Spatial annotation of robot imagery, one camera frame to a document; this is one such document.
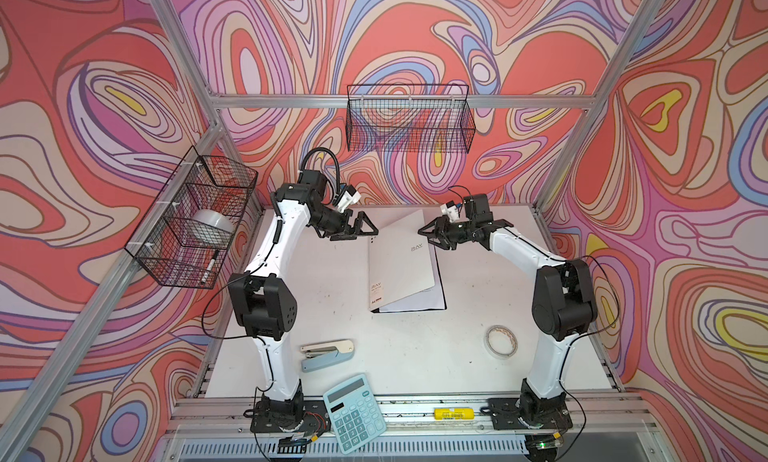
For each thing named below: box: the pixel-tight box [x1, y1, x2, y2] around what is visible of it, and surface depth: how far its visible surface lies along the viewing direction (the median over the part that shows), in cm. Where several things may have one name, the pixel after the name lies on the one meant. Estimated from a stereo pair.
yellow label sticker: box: [433, 408, 475, 420], surface depth 74 cm
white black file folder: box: [368, 209, 447, 313], surface depth 95 cm
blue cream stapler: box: [300, 339, 355, 373], surface depth 83 cm
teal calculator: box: [323, 374, 387, 455], surface depth 73 cm
